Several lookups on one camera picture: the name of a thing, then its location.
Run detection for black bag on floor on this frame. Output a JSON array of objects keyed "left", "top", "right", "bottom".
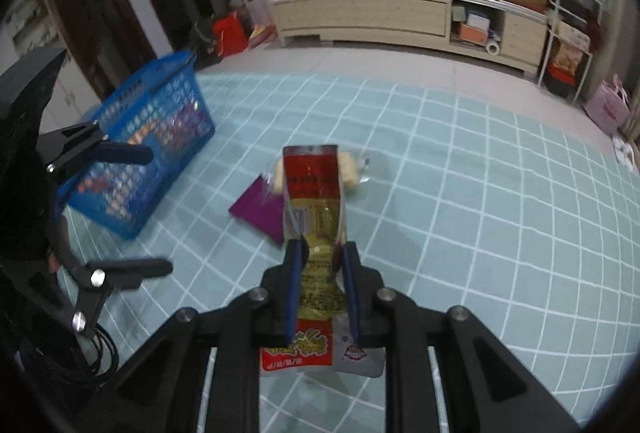
[{"left": 190, "top": 17, "right": 222, "bottom": 71}]

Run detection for broom and dustpan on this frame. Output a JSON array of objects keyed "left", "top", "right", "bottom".
[{"left": 239, "top": 0, "right": 278, "bottom": 48}]

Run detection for red yellow large snack bag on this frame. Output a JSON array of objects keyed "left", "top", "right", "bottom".
[{"left": 260, "top": 145, "right": 385, "bottom": 378}]

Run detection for left hand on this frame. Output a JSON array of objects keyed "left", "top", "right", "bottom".
[{"left": 48, "top": 251, "right": 61, "bottom": 274}]

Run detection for cream TV cabinet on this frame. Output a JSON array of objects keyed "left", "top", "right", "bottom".
[{"left": 271, "top": 0, "right": 548, "bottom": 76}]

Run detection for teal checked mat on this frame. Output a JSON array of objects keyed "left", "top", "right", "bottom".
[{"left": 67, "top": 72, "right": 639, "bottom": 423}]

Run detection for blue plastic basket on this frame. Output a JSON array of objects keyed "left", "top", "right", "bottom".
[{"left": 58, "top": 52, "right": 215, "bottom": 239}]

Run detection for purple snack packet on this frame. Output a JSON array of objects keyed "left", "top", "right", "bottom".
[{"left": 229, "top": 175, "right": 284, "bottom": 245}]

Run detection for pink bag on floor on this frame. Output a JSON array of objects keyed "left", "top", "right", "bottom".
[{"left": 584, "top": 74, "right": 630, "bottom": 136}]

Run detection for white slippers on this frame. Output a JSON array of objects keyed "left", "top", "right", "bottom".
[{"left": 612, "top": 135, "right": 638, "bottom": 173}]

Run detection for clear wrapped cracker pack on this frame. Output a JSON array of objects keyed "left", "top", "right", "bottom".
[{"left": 267, "top": 151, "right": 370, "bottom": 194}]

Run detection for red shopping bag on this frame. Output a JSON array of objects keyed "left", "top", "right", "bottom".
[{"left": 213, "top": 12, "right": 248, "bottom": 58}]

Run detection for white metal shelf rack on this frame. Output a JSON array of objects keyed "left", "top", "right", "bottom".
[{"left": 537, "top": 0, "right": 604, "bottom": 104}]

